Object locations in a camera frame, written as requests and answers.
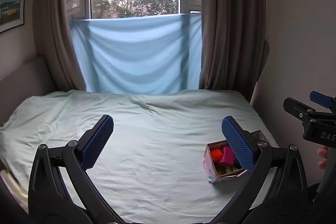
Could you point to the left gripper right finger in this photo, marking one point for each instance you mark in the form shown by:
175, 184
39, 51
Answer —
272, 192

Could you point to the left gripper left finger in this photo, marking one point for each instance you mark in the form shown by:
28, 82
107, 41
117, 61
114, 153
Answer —
60, 191

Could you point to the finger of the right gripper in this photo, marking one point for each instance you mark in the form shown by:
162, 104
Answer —
327, 102
297, 109

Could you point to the orange fluffy pompom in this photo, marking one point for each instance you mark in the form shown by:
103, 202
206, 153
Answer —
216, 155

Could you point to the green tissue pack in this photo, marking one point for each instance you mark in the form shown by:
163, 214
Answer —
231, 169

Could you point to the person's right hand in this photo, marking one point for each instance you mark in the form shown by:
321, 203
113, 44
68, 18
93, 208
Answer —
322, 153

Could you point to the pink patterned cardboard box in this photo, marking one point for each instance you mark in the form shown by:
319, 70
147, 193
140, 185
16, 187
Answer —
216, 173

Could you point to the right brown curtain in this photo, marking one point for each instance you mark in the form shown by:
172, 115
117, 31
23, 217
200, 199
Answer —
234, 48

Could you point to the brown curtain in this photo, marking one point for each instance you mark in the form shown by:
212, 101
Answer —
234, 48
53, 41

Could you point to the light green bed sheet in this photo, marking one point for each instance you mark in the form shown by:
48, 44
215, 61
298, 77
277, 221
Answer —
151, 168

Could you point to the beige headboard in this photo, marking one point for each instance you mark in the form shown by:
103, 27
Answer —
31, 79

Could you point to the left brown curtain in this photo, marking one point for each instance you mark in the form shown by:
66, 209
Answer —
53, 41

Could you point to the light blue hanging cloth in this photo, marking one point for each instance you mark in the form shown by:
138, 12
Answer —
140, 55

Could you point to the framed wall picture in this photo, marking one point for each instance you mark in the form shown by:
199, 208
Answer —
12, 14

